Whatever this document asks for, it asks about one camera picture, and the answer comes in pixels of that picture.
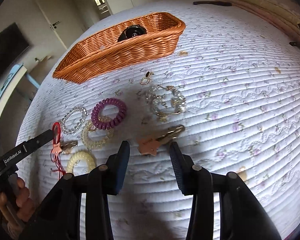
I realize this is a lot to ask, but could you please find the red string bracelet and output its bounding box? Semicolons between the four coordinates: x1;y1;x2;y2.
50;121;67;180

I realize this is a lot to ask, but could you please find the pink star hair clip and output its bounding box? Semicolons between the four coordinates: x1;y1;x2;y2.
137;125;185;156
51;140;78;157

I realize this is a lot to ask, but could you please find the clear yellow spiral hair tie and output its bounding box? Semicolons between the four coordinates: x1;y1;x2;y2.
80;119;115;151

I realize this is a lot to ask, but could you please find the clear crystal bead bracelet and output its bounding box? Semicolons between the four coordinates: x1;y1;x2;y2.
60;106;88;136

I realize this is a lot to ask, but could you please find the purple spiral hair tie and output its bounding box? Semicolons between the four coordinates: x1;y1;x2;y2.
90;97;128;131

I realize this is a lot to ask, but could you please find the silver gold chain bracelet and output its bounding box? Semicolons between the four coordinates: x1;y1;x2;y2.
144;84;187;123

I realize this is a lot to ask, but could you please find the small gold earring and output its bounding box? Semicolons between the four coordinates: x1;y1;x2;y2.
139;72;154;86

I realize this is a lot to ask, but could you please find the black wristwatch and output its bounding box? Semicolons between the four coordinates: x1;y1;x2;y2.
117;24;147;42

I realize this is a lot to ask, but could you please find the person's left hand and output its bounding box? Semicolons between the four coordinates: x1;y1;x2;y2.
0;177;36;231

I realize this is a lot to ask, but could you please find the blue white desk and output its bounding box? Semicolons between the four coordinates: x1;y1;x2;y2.
0;64;40;117

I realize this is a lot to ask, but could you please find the white floral bedspread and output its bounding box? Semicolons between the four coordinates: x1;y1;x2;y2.
17;0;300;239

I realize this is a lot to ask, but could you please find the white room door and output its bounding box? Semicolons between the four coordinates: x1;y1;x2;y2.
35;0;85;49

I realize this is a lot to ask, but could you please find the orange wicker basket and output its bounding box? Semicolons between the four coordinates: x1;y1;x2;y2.
52;12;186;84

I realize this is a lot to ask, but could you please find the black remote on bed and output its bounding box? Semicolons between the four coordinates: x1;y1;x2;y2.
193;1;232;7

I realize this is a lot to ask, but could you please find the black wall television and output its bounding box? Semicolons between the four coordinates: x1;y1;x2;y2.
0;23;30;78

